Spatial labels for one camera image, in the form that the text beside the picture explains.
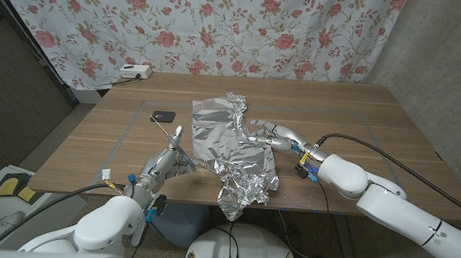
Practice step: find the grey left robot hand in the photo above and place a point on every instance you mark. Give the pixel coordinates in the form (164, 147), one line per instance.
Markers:
(161, 167)

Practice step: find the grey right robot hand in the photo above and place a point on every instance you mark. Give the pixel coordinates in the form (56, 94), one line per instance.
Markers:
(285, 140)

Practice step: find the grey yellow scissors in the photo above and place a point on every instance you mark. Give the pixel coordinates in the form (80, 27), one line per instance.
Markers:
(172, 139)

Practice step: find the aluminum foil sheet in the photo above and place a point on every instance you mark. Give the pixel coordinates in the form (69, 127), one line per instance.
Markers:
(229, 145)

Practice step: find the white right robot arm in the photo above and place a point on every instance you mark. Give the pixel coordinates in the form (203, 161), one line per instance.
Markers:
(392, 208)

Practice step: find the small black square device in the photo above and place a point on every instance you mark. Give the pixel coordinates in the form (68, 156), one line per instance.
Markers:
(162, 116)

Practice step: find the grey stool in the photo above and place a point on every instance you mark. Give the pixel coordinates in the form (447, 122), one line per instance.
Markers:
(182, 225)

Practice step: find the white power strip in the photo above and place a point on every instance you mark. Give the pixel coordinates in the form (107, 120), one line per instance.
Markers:
(135, 71)

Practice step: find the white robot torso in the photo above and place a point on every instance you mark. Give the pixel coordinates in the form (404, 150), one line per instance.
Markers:
(248, 244)

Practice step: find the grey table leg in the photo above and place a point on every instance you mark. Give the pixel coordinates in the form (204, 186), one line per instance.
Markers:
(345, 237)

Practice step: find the floral backdrop cloth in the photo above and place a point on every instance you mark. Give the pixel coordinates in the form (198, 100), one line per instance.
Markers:
(220, 25)

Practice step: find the white sneaker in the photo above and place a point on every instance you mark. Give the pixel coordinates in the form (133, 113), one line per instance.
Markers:
(0, 227)

